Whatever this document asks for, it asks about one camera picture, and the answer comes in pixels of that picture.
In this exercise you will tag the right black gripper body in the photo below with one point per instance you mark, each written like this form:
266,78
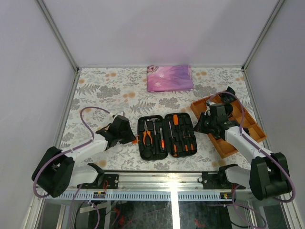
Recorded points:
206,124

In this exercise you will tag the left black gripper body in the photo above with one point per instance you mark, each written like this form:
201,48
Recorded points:
127,137

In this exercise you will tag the orange handled long-nose pliers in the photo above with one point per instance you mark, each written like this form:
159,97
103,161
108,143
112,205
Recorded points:
147,137

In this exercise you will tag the small precision screwdriver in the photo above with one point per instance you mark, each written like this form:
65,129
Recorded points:
185,142
190,140

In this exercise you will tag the small black handled hammer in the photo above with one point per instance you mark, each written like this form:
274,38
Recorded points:
152,123

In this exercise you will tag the black plastic tool case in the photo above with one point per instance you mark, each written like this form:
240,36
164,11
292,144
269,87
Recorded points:
154,152

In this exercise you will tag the large black orange screwdriver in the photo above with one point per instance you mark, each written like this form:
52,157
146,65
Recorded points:
173,141

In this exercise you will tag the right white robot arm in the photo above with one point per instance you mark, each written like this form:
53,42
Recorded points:
268,176

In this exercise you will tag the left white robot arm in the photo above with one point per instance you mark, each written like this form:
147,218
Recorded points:
62,169

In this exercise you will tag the wooden compartment tray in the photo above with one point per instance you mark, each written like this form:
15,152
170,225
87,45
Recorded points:
244,138

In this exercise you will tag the black tape roll far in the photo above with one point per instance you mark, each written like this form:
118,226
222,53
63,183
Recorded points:
229,95

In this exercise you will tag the folded purple cloth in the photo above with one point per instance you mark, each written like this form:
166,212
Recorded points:
169,78

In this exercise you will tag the aluminium front rail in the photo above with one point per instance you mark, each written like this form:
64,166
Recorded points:
150,186

